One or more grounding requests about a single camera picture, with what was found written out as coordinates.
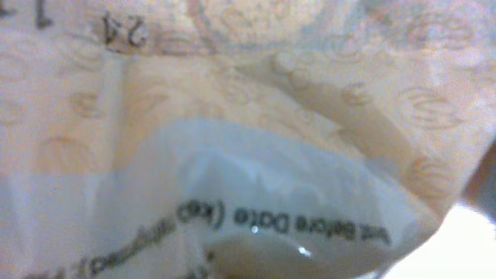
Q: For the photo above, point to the beige packet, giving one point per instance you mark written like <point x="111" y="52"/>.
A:
<point x="237" y="139"/>

